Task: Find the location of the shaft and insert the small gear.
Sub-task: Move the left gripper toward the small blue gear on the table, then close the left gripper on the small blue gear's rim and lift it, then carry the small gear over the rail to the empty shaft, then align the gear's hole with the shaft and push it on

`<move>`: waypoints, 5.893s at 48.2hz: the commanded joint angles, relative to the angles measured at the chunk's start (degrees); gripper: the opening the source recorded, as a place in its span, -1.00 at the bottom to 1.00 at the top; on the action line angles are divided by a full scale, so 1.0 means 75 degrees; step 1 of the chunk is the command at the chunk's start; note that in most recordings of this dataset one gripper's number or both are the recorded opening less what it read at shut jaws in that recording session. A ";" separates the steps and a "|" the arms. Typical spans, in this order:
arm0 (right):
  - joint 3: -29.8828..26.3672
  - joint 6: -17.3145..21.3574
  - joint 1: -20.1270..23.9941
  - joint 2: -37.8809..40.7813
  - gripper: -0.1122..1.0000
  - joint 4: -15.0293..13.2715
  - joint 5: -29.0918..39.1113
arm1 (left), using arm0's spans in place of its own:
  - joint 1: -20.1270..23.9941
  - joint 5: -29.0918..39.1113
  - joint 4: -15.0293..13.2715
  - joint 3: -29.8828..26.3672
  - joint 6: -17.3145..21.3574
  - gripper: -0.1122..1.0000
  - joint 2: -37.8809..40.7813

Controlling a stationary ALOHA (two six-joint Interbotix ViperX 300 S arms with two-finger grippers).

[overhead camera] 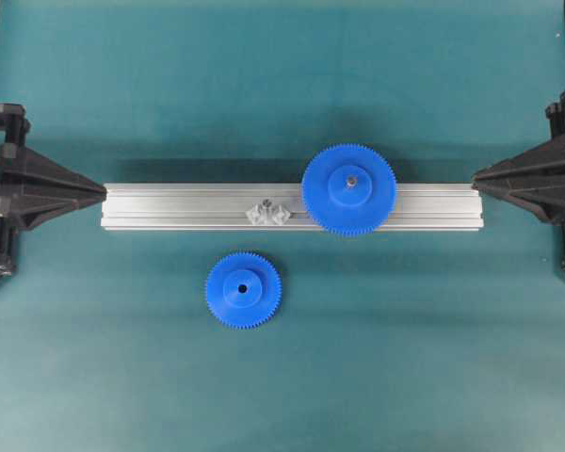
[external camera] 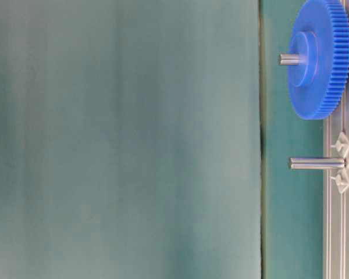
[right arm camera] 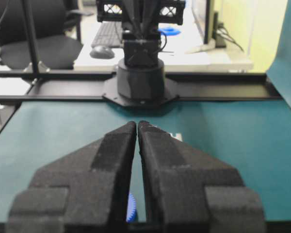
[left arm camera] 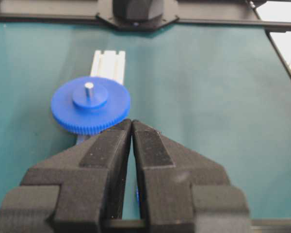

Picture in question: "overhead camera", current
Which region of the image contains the steel shaft with clear bracket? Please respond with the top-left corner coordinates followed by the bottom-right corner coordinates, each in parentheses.
top-left (245, 199), bottom-right (291, 226)

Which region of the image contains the large blue gear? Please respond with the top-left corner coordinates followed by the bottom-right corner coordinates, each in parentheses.
top-left (300, 143), bottom-right (397, 236)

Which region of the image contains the small blue gear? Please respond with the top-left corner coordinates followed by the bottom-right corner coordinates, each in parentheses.
top-left (204, 251), bottom-right (283, 330)

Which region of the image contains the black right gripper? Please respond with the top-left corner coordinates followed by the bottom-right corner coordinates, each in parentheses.
top-left (472, 91), bottom-right (565, 272)

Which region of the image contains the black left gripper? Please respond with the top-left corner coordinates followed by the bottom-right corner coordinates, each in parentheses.
top-left (0, 104), bottom-right (106, 276)

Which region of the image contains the aluminium extrusion rail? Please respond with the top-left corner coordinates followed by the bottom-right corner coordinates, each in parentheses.
top-left (101, 183), bottom-right (484, 232)

